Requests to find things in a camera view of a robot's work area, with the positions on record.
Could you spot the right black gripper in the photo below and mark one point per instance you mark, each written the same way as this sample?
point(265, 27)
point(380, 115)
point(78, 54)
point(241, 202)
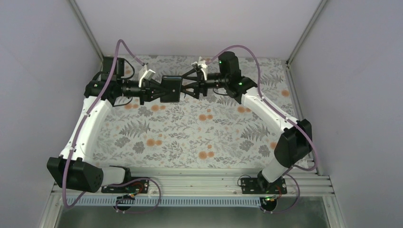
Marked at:
point(200, 81)

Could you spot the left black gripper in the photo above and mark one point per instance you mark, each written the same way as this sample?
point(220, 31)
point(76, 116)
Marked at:
point(146, 90)

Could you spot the black leather card holder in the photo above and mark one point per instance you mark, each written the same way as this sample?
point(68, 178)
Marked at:
point(172, 89)

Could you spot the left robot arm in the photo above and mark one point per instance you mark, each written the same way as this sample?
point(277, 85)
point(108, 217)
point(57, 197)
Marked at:
point(74, 168)

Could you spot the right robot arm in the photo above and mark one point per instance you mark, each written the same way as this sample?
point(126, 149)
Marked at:
point(296, 135)

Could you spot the floral table mat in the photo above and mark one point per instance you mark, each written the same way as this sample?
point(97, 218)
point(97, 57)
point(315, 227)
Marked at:
point(213, 131)

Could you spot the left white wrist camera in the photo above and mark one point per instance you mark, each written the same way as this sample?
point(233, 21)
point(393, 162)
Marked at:
point(145, 74)

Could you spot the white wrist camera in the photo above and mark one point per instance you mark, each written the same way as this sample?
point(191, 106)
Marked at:
point(201, 66)
point(145, 74)

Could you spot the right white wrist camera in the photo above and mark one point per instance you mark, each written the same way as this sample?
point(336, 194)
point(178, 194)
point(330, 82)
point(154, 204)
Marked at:
point(201, 66)

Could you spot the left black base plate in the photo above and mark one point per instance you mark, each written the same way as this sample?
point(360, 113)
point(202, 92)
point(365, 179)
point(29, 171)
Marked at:
point(134, 185)

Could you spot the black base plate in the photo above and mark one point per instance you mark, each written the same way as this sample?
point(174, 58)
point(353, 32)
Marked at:
point(134, 185)
point(252, 186)

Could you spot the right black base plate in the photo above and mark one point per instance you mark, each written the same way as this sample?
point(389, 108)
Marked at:
point(252, 186)

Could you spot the slotted cable duct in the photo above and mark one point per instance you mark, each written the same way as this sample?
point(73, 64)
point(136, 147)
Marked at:
point(144, 201)

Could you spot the aluminium mounting rail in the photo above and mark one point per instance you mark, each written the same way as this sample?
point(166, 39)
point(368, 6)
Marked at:
point(227, 182)

